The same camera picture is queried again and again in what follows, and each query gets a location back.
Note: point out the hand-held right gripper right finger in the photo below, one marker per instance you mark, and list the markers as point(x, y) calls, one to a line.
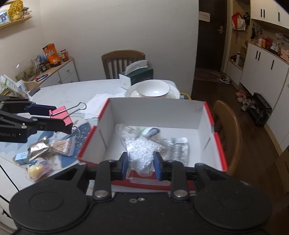
point(158, 168)

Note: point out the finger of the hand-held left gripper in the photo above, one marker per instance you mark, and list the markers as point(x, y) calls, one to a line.
point(52, 125)
point(38, 109)

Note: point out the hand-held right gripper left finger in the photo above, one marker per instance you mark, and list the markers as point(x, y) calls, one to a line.
point(124, 165)

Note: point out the pink binder clip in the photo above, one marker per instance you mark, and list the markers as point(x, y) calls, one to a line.
point(67, 117)

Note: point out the bag of white beads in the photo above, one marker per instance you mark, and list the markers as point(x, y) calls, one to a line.
point(141, 151)

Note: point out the clear packet with barcode label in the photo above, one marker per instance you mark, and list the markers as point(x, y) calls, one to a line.
point(177, 148)

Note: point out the red cardboard box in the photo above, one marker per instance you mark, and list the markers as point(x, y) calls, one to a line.
point(101, 137)

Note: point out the cotton swab bag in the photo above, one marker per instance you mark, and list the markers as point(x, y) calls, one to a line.
point(63, 145)

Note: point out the wooden holder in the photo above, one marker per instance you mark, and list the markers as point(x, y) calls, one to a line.
point(31, 86)

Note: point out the small blue white box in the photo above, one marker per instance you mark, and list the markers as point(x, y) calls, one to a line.
point(21, 158)

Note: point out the gold foil snack packet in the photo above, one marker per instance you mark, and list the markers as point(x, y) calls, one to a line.
point(38, 149)

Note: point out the blue disc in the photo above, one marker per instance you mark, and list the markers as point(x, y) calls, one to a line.
point(41, 78)

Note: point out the white green packet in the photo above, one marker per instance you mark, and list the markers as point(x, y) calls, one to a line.
point(10, 83)

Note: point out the wrapped yellow bun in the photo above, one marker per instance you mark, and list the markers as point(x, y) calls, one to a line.
point(37, 170)

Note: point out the dark jar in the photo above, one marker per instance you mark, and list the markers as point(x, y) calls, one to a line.
point(44, 66)

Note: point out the white side cabinet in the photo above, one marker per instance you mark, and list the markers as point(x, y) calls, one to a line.
point(65, 72)

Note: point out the orange snack box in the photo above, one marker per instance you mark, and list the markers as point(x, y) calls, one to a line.
point(51, 55)

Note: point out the red lid jar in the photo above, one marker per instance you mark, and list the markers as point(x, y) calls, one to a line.
point(64, 55)

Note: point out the white bowl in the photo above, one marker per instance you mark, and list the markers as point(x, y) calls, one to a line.
point(154, 88)

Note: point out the wooden chair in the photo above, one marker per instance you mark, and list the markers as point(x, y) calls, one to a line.
point(123, 57)
point(233, 135)

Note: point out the white and green tissue box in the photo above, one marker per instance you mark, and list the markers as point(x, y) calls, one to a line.
point(137, 74)

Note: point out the small figure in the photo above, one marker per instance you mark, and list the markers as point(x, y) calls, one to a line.
point(27, 11)

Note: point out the yellow decoration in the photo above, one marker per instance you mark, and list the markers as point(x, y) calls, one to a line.
point(15, 10)

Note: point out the black white sneaker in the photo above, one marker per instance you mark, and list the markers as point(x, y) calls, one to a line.
point(224, 79)

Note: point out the pink slippers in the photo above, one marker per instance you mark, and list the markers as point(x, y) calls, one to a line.
point(241, 93)

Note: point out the black shoe rack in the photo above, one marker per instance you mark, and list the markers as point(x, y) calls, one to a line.
point(262, 109)

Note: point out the brown cardboard box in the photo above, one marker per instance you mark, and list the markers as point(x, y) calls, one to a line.
point(280, 165)

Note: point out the white lower cabinet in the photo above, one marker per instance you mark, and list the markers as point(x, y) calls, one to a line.
point(264, 79)

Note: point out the dark door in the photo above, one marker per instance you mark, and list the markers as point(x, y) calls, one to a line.
point(212, 40)

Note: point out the paper notice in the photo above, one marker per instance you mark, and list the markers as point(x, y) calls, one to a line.
point(204, 15)

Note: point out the row of small bottles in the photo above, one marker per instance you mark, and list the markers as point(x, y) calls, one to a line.
point(266, 43)

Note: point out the red white bag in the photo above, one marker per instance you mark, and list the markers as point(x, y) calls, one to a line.
point(238, 22)

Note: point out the pink box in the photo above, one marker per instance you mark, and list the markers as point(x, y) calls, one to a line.
point(285, 54)

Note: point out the white upper cabinets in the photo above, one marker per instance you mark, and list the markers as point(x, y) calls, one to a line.
point(271, 11)

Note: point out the wooden wall shelf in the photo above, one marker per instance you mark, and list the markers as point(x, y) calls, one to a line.
point(15, 22)

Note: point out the picture frame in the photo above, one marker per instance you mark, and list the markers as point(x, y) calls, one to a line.
point(4, 17)

